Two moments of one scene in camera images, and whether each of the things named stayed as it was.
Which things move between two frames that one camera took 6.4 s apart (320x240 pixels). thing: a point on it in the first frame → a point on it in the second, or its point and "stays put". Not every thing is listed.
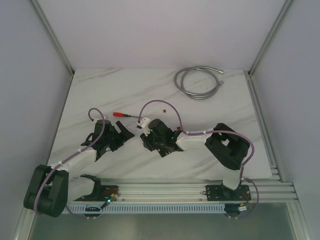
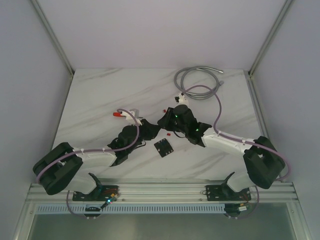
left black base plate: x=108 y=193 stays put
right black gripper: x=147 y=143 → x=164 y=122
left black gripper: x=118 y=136 → x=146 y=129
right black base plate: x=220 y=193 stays put
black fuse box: x=164 y=151 stays put
